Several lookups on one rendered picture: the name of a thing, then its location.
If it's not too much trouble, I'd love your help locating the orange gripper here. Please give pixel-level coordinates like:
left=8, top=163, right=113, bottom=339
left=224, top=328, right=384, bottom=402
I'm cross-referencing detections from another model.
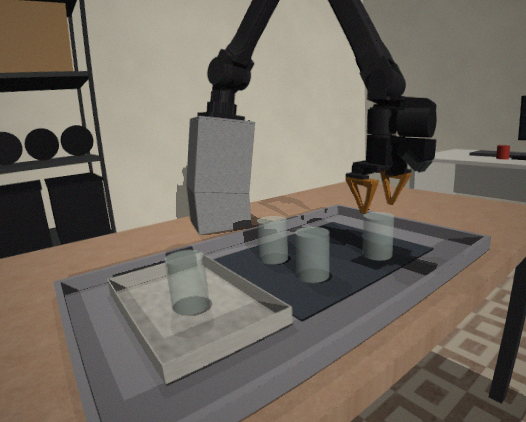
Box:
left=345, top=134, right=411, bottom=214

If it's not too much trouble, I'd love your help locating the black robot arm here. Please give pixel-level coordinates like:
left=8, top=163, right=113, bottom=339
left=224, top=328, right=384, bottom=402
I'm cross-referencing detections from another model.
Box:
left=197, top=0, right=437, bottom=172

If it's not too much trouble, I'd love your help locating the clear glass jar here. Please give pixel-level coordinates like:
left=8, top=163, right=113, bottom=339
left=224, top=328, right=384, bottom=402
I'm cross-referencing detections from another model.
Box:
left=295, top=227, right=329, bottom=283
left=164, top=250, right=209, bottom=315
left=363, top=212, right=394, bottom=261
left=257, top=216, right=288, bottom=264

